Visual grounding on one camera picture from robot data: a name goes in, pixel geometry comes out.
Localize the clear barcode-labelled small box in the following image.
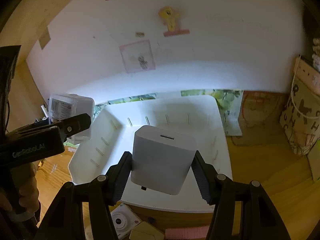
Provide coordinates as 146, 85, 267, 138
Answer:
49, 94, 94, 145

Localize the pink comb with white cap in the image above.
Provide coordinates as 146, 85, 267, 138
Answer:
165, 226, 209, 240

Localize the white toy camera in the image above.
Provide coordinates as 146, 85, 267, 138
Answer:
111, 204, 142, 239

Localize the white square charger block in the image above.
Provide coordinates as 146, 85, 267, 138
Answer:
131, 125, 197, 196

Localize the person's left hand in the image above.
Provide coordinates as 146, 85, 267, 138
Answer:
1, 163, 40, 213

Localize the white plastic storage bin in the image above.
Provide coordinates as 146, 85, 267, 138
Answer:
68, 95, 232, 213

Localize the green grape-print paper box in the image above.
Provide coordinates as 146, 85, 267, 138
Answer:
93, 89, 245, 137

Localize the letter-print canvas bag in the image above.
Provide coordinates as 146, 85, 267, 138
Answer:
279, 56, 319, 155

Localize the pink framed wall drawing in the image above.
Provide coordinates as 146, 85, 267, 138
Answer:
119, 40, 156, 74

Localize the yellow pony wall sticker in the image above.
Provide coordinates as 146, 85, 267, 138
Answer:
158, 7, 190, 37

